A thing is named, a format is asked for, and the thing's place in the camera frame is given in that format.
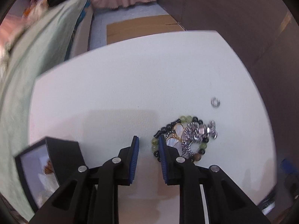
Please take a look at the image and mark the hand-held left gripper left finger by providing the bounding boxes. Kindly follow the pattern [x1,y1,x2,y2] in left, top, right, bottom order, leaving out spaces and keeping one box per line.
[29,135,140,224]

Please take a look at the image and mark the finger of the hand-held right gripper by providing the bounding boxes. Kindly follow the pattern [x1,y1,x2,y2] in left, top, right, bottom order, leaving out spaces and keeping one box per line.
[280,159,294,175]

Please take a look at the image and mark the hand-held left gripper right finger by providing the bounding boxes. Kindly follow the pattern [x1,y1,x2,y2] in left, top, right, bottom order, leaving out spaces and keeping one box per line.
[158,135,272,224]

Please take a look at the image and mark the pile of beaded bracelets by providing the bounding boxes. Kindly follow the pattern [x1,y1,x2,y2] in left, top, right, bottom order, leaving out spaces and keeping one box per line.
[151,115,211,164]

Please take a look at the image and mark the black square gift box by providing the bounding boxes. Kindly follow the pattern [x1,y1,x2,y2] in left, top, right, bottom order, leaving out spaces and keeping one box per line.
[14,137,87,213]

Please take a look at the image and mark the white shell pendant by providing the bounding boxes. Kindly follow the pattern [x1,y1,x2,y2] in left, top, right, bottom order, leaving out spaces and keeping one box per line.
[167,124,188,148]

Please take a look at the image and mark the white low table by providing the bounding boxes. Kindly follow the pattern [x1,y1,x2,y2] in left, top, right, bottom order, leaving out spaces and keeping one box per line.
[27,30,277,215]

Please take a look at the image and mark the flat cardboard sheet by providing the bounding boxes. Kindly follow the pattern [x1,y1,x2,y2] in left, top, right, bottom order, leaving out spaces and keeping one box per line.
[107,15,185,45]

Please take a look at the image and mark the green bed blanket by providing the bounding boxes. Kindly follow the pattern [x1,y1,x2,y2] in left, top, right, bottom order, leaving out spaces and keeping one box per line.
[0,0,90,220]

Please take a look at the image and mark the pink cloth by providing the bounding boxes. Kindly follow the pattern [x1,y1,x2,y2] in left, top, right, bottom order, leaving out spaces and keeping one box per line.
[0,13,27,43]

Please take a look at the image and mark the silver striped chain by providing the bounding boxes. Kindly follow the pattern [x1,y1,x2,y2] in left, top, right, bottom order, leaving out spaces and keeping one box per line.
[180,120,219,157]

